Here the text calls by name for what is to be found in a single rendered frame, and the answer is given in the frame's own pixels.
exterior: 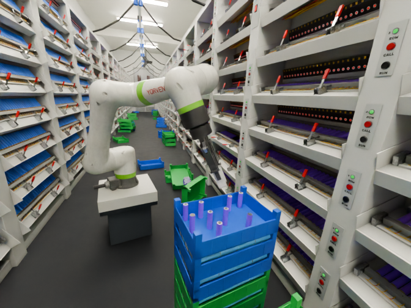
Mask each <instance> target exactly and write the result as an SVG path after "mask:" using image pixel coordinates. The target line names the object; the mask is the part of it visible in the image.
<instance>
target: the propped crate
mask: <svg viewBox="0 0 411 308"><path fill-rule="evenodd" d="M169 170H170V175H171V182H172V189H173V190H175V189H182V187H183V186H184V185H183V178H184V177H189V178H190V180H191V181H192V179H191V175H190V171H189V168H188V163H186V165H175V166H172V164H170V165H169Z"/></svg>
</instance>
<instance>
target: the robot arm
mask: <svg viewBox="0 0 411 308"><path fill-rule="evenodd" d="M218 81H219V77H218V73H217V71H216V69H215V68H214V67H213V66H211V65H209V64H199V65H195V66H192V67H174V68H172V69H171V70H170V71H168V73H167V74H166V76H165V77H164V78H155V79H147V80H144V81H138V82H117V81H110V80H107V79H99V80H96V81H94V82H93V83H92V84H91V85H90V88H89V104H90V122H89V135H88V140H87V146H86V151H85V154H84V158H83V162H82V165H83V168H84V170H85V171H86V172H88V173H90V174H93V175H98V174H102V173H105V172H109V171H114V174H115V176H113V177H107V181H106V182H105V183H104V184H101V185H95V186H93V188H94V189H99V188H104V187H105V188H109V189H110V190H112V191H115V190H116V189H129V188H133V187H135V186H137V185H138V184H139V180H138V179H137V178H136V157H135V150H134V148H133V147H130V146H120V147H114V148H109V145H110V139H111V131H112V127H113V122H114V118H115V115H116V111H117V109H118V108H119V107H121V106H129V107H136V108H141V107H145V106H150V105H154V104H157V103H160V102H162V101H165V100H168V99H171V100H172V102H173V103H174V106H175V107H176V109H177V112H178V114H179V116H180V119H181V124H179V127H181V126H183V127H184V128H185V129H186V130H189V129H190V131H189V132H190V135H191V138H192V140H197V139H199V141H200V144H199V145H200V148H201V152H202V153H203V155H204V157H205V160H206V161H207V164H208V166H209V168H210V171H211V172H210V173H211V174H213V176H214V177H215V180H216V182H217V185H218V187H219V189H221V188H224V187H227V184H226V182H227V181H226V178H225V176H224V173H223V171H222V168H221V166H220V165H221V163H219V160H218V158H217V155H216V153H215V150H214V148H213V145H212V141H211V139H210V138H208V135H209V134H211V133H212V129H211V127H210V124H209V123H207V122H208V121H209V120H210V117H209V114H210V112H207V110H206V107H205V105H204V102H203V100H202V97H201V95H206V94H210V93H211V92H213V91H214V90H215V89H216V88H217V85H218Z"/></svg>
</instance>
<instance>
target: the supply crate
mask: <svg viewBox="0 0 411 308"><path fill-rule="evenodd" d="M246 191H247V187H246V186H245V185H243V186H240V191H239V192H243V200H242V207H241V208H238V207H237V202H238V196H239V192H233V193H229V194H223V195H220V196H214V197H208V198H205V199H199V200H194V201H190V202H184V203H188V221H184V220H183V204H184V203H181V200H180V198H175V199H174V219H175V221H176V223H177V225H178V227H179V229H180V232H181V234H182V236H183V238H184V240H185V242H186V244H187V246H188V248H189V250H190V252H191V254H192V256H193V258H194V260H198V259H201V258H203V257H206V256H209V255H212V254H216V253H217V252H221V251H224V250H227V249H230V248H233V247H235V246H238V245H241V244H244V243H247V242H249V241H253V240H256V239H258V238H262V237H264V236H267V235H270V234H273V233H276V232H278V227H279V223H280V216H281V211H280V210H279V209H277V208H276V209H273V211H272V212H271V211H270V210H269V209H268V208H266V207H265V206H263V205H262V204H261V203H259V202H258V201H257V200H256V199H254V198H253V197H251V196H250V195H249V194H247V193H246ZM228 195H231V196H232V205H231V211H229V214H228V224H227V226H223V228H222V235H219V236H216V228H217V221H221V222H223V208H224V207H226V206H227V198H228ZM200 200H202V201H204V212H203V218H202V219H199V218H198V207H199V201H200ZM209 210H212V211H213V221H212V229H210V230H208V229H207V211H209ZM191 213H194V214H195V231H193V233H190V231H189V225H190V214H191ZM247 213H252V214H253V218H252V223H251V226H249V227H245V225H246V216H247Z"/></svg>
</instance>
